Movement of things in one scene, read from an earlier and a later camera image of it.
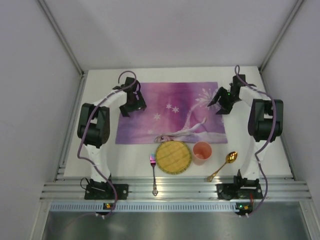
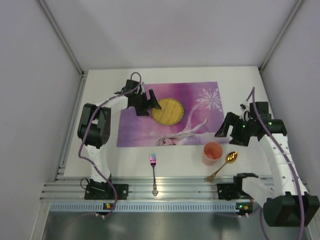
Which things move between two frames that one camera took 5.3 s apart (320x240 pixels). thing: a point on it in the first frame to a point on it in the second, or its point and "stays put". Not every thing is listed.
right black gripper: [222, 100] to [235, 128]
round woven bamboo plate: [173, 157] to [171, 112]
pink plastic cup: [202, 151] to [212, 153]
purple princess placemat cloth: [175, 113] stays put
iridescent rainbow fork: [153, 158] stays put
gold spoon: [230, 158] stays put
